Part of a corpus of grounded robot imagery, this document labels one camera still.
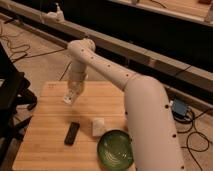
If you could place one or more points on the black office chair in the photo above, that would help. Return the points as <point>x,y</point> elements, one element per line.
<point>14,91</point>

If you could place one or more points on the long metal rail beam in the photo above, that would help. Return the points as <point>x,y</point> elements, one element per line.
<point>123,29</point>

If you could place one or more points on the white object on rail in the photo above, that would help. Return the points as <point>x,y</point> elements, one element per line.
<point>58,15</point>

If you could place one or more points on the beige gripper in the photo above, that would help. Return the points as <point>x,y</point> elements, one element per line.
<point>75,87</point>

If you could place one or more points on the white sponge block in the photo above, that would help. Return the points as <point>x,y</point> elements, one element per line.
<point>98,127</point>

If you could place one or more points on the white plastic bottle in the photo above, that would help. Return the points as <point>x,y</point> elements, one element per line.
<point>70,98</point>

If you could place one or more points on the green ceramic bowl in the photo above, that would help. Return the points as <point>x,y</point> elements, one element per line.
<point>114,150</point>

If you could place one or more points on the blue power box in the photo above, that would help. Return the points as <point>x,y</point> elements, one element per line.
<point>179,108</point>

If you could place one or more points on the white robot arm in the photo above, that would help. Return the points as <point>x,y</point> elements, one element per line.
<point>150,121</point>

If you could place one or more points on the black remote control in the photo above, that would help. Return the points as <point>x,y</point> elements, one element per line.
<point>72,133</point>

